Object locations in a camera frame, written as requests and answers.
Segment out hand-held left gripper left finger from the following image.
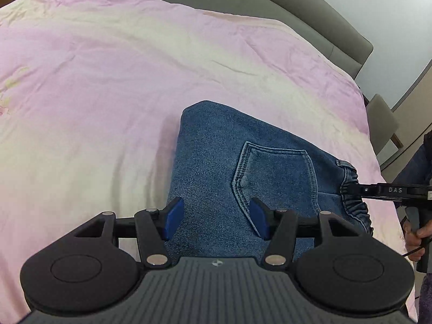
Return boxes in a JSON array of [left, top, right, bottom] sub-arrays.
[[56, 197, 185, 269]]

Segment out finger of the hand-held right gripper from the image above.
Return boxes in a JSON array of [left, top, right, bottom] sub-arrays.
[[340, 184, 379, 198]]

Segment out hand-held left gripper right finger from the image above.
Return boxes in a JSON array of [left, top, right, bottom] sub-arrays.
[[249, 197, 372, 266]]

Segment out blue denim pants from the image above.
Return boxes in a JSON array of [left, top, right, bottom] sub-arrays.
[[167, 100, 373, 267]]

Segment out person's right forearm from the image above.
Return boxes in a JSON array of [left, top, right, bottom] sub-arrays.
[[392, 134, 432, 190]]

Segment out person's right hand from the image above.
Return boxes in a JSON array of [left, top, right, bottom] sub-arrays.
[[403, 207, 432, 262]]

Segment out grey chair with wooden legs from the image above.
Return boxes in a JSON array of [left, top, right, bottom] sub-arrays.
[[365, 94, 404, 167]]

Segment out person's leg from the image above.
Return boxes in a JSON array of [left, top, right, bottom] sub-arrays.
[[418, 272, 432, 324]]

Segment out pink and cream duvet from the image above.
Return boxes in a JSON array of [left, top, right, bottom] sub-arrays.
[[0, 0, 419, 324]]

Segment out grey upholstered headboard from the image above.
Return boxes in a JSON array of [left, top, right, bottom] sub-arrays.
[[86, 0, 374, 81]]

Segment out black cable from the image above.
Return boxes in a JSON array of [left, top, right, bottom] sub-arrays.
[[401, 245, 426, 261]]

